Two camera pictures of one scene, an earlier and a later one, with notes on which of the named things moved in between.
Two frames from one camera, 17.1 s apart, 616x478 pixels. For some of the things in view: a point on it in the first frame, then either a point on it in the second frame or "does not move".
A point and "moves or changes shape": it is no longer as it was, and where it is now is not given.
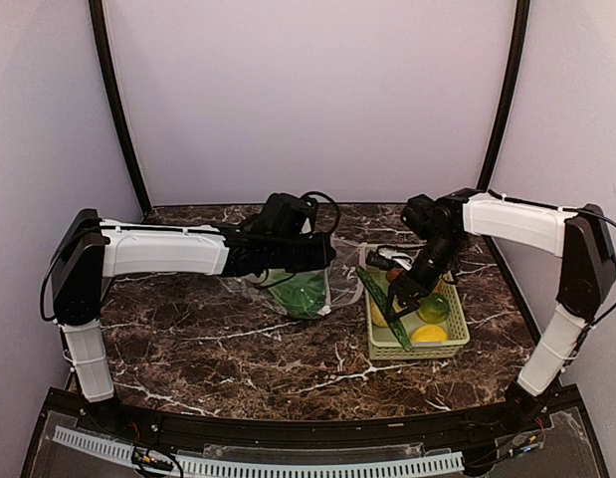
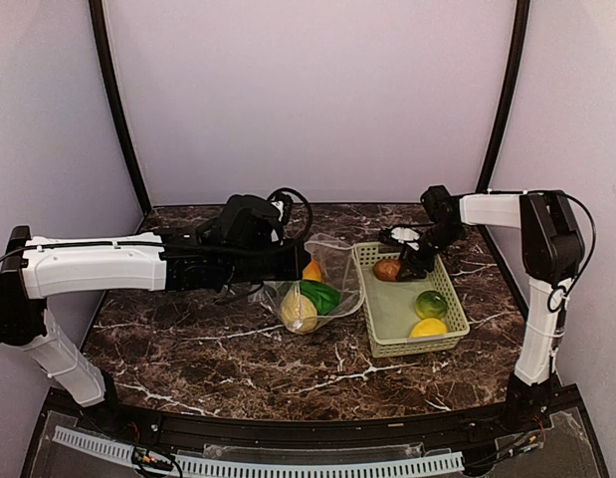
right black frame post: (521, 41) does not move
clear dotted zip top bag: (312, 294) moves or changes shape
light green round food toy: (434, 308) does not move
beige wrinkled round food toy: (377, 316) -> (299, 313)
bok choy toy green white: (301, 296) -> (325, 297)
